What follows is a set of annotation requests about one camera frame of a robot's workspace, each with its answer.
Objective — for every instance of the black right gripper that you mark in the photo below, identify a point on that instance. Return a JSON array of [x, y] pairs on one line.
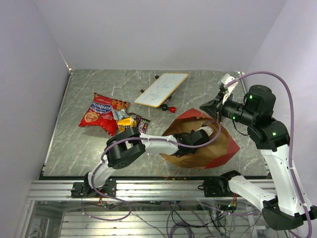
[[212, 109]]

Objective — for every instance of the red brown paper bag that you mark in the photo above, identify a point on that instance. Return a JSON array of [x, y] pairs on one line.
[[213, 155]]

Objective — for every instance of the brown m&m's candy packet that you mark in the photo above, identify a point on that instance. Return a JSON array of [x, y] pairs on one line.
[[142, 124]]

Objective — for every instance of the yellow m&m's candy packet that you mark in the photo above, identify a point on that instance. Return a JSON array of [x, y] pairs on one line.
[[127, 121]]

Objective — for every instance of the white blue snack wrapper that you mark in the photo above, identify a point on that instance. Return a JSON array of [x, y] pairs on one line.
[[119, 115]]

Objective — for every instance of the red cookie snack bag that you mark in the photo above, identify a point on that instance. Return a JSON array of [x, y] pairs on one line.
[[100, 113]]

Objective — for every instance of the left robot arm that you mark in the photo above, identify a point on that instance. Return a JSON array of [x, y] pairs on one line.
[[126, 147]]

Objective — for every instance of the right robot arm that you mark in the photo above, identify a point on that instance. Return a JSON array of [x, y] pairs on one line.
[[282, 210]]

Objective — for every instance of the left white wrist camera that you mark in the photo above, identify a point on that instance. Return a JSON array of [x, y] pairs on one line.
[[208, 130]]

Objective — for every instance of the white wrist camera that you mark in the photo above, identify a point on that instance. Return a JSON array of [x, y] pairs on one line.
[[226, 87], [208, 130]]

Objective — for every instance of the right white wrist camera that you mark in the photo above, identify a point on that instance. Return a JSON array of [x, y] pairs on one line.
[[226, 87]]

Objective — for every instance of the small whiteboard with yellow frame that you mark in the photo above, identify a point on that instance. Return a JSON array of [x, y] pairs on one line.
[[161, 89]]

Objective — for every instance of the aluminium mounting rail frame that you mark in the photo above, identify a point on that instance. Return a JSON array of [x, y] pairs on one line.
[[176, 207]]

